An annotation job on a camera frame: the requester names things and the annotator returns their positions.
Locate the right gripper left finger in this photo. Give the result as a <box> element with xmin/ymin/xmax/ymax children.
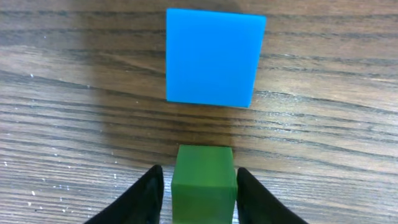
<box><xmin>83</xmin><ymin>164</ymin><xmax>165</xmax><ymax>224</ymax></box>

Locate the blue cube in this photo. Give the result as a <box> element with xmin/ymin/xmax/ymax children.
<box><xmin>165</xmin><ymin>7</ymin><xmax>267</xmax><ymax>109</ymax></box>

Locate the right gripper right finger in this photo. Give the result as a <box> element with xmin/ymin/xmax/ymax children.
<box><xmin>236</xmin><ymin>167</ymin><xmax>310</xmax><ymax>224</ymax></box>

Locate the green cube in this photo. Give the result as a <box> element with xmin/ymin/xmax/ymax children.
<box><xmin>170</xmin><ymin>144</ymin><xmax>239</xmax><ymax>224</ymax></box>

